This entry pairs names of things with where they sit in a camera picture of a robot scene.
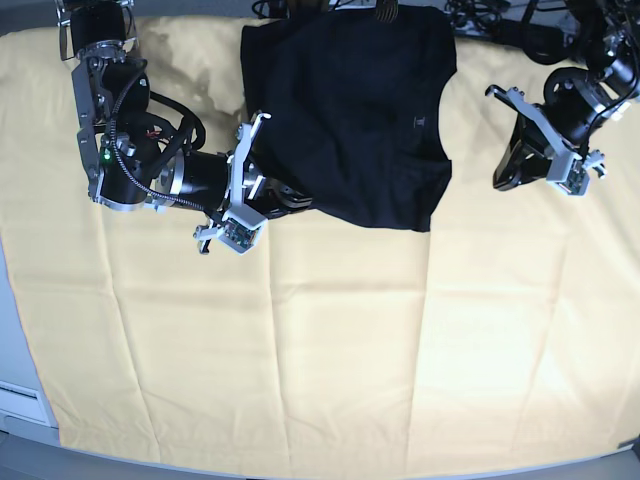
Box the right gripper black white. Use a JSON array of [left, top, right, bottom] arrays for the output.
[[167, 112, 312, 255]]

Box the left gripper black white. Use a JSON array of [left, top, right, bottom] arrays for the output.
[[486, 85, 606, 196]]

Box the dark navy T-shirt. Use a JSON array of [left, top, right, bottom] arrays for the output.
[[240, 6, 457, 232]]

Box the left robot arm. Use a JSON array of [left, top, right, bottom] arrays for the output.
[[486, 1, 639, 196]]

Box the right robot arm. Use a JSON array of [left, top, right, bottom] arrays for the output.
[[56, 1, 312, 255]]

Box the yellow table cloth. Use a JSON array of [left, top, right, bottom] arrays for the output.
[[1, 28, 639, 479]]

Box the white drawer unit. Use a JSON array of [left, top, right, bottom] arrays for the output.
[[0, 381, 52, 427]]

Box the black cables bundle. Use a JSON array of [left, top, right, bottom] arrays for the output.
[[442, 0, 516, 36]]

